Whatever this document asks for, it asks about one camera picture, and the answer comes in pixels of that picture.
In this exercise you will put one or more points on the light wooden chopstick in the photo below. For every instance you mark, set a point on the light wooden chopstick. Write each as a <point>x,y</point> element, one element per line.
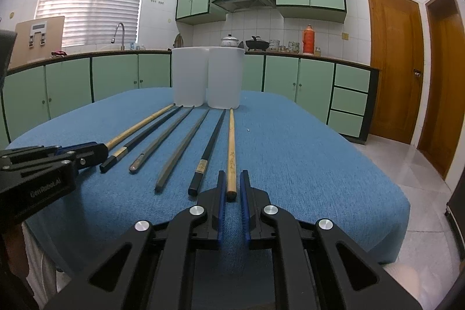
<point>231,190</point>
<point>133,129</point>

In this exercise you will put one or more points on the black chopstick gold band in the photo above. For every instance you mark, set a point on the black chopstick gold band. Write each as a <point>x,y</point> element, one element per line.
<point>201,168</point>

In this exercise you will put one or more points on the white plastic container right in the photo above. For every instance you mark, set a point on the white plastic container right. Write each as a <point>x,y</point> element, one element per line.
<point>225,74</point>

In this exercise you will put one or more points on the black wok pan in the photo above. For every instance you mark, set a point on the black wok pan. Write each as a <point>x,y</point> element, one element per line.
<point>256,43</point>

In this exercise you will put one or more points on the brown wooden door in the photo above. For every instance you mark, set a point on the brown wooden door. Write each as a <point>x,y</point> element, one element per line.
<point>444,114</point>
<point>397,51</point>

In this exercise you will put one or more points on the white cooking pot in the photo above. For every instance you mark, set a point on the white cooking pot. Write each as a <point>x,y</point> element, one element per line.
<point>229,41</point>

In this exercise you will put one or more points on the white plastic container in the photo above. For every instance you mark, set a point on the white plastic container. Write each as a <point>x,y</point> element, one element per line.
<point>225,74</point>
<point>189,75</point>

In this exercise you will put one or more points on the orange thermos bottle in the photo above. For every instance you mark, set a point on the orange thermos bottle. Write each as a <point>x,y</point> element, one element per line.
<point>308,39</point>

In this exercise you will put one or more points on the brown wooden door right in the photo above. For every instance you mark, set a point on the brown wooden door right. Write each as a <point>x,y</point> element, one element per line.
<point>444,114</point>

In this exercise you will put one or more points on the person left hand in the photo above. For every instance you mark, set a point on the person left hand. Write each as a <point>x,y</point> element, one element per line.
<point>16,251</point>

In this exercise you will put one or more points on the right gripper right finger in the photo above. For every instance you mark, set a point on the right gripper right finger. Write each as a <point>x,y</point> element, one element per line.
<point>316,265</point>

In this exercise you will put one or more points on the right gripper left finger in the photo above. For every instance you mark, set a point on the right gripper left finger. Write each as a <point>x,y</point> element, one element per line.
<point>151,266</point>

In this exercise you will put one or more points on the grey metal chopstick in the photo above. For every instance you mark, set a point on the grey metal chopstick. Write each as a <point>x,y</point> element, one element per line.
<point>143,157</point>

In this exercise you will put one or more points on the brown cardboard box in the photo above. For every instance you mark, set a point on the brown cardboard box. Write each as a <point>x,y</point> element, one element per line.
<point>37,40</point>

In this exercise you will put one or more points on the blue table cloth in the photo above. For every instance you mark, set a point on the blue table cloth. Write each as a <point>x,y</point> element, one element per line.
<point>305,167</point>

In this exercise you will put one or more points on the green lower kitchen cabinets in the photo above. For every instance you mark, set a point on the green lower kitchen cabinets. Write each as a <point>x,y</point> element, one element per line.
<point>340,94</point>

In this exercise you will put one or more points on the black range hood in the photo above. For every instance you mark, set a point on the black range hood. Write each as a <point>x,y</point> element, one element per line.
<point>242,5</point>

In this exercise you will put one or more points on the white plastic container left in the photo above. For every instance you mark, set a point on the white plastic container left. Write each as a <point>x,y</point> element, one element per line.
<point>189,75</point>

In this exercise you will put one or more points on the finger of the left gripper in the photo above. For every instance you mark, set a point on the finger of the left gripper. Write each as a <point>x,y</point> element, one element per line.
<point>84,155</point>
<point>27,154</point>

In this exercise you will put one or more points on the glass jar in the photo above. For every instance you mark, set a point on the glass jar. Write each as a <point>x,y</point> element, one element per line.
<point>274,45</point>
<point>294,47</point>

